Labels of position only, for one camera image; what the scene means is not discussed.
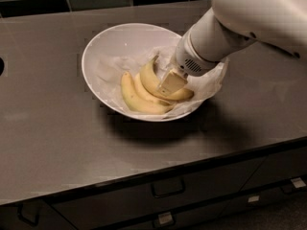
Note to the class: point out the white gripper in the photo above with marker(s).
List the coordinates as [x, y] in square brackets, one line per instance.
[188, 58]

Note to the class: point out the yellow banana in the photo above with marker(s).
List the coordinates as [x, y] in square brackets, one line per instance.
[135, 102]
[144, 94]
[151, 81]

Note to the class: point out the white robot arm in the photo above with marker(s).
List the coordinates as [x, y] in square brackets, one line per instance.
[232, 25]

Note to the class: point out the large white bowl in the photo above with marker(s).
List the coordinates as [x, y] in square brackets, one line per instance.
[127, 47]

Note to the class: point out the white paper liner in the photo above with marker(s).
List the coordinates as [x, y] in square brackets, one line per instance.
[207, 83]

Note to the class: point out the white label on drawer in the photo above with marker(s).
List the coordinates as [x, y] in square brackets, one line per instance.
[253, 198]

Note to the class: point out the dark upper drawer front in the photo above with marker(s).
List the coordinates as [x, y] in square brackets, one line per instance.
[91, 212]

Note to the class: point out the upper middle drawer handle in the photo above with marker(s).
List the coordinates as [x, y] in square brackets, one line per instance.
[167, 187]

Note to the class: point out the lower middle drawer handle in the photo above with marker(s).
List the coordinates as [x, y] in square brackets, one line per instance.
[164, 220]

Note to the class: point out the left drawer handle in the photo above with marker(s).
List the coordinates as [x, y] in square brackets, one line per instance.
[28, 215]

